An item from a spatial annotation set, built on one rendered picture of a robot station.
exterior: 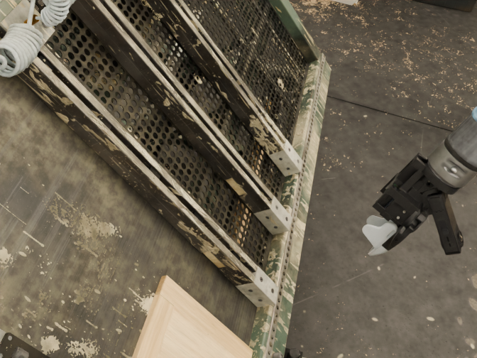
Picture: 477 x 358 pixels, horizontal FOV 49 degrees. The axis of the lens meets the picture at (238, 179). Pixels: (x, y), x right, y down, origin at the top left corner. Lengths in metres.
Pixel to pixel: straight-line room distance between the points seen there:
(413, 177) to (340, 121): 2.79
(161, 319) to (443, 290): 1.98
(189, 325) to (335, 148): 2.28
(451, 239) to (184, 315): 0.73
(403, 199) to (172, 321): 0.70
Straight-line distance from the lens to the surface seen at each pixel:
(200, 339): 1.45
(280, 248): 1.80
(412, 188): 0.94
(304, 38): 2.56
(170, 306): 1.37
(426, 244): 3.17
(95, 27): 1.46
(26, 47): 1.03
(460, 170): 0.89
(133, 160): 1.30
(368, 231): 0.98
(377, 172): 3.43
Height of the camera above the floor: 2.38
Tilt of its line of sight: 48 degrees down
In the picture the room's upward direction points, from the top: 6 degrees clockwise
